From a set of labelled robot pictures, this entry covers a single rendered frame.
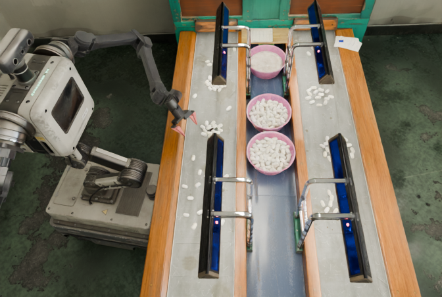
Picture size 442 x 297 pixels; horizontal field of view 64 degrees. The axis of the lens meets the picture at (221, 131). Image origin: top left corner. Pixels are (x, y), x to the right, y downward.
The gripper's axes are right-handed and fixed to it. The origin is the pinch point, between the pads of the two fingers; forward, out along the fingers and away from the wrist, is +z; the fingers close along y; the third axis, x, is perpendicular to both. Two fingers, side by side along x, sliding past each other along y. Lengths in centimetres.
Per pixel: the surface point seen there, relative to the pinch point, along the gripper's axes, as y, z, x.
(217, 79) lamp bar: -24.4, -13.5, 10.8
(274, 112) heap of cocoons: -48, 27, 7
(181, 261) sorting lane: 51, 38, 19
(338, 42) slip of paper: -122, 25, 8
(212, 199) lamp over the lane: 29, 12, 46
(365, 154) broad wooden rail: -53, 61, 51
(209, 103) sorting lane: -29.2, 4.5, -21.3
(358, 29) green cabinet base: -144, 29, 10
